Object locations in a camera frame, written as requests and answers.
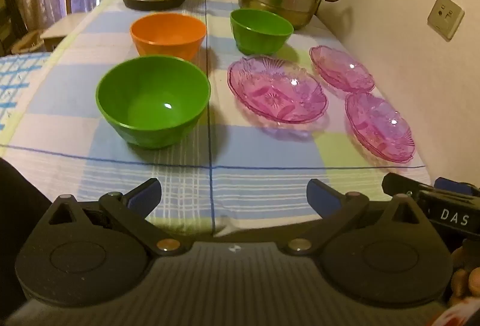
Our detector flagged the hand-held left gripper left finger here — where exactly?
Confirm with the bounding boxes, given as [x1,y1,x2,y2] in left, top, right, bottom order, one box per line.
[47,178,192,257]

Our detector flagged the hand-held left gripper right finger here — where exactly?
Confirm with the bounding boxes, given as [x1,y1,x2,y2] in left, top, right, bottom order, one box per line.
[277,178,426,257]

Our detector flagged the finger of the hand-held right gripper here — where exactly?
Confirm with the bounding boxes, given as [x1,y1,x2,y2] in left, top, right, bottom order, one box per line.
[382,172,436,200]
[434,177,480,196]

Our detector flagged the small pink glass plate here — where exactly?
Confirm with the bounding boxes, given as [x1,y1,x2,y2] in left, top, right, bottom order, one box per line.
[309,45,376,93]
[344,92,416,164]

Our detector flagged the large green plastic bowl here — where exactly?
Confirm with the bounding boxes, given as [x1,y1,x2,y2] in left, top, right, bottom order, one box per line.
[95,55,212,150]

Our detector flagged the large pink glass plate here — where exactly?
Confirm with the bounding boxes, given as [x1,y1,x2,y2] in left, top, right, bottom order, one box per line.
[227,55,330,125]

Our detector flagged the orange plastic bowl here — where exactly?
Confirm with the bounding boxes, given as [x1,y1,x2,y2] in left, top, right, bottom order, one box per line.
[130,13,208,62]

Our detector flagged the person's right hand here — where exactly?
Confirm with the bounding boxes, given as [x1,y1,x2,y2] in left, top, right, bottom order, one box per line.
[448,247,480,309]

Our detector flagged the checked pastel tablecloth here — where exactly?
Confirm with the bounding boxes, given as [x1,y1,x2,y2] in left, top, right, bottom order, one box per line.
[0,0,432,238]

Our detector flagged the blue white checked cloth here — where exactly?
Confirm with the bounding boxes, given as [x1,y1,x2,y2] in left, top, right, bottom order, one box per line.
[0,52,52,132]

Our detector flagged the small green plastic bowl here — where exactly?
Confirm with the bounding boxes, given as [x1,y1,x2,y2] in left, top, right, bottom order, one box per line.
[230,9,294,56]

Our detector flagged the wicker basket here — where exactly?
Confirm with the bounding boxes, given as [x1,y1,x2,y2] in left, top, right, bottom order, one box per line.
[10,30,47,55]

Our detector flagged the wall socket plate with switch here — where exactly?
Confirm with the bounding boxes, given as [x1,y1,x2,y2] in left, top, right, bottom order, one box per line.
[427,0,466,42]

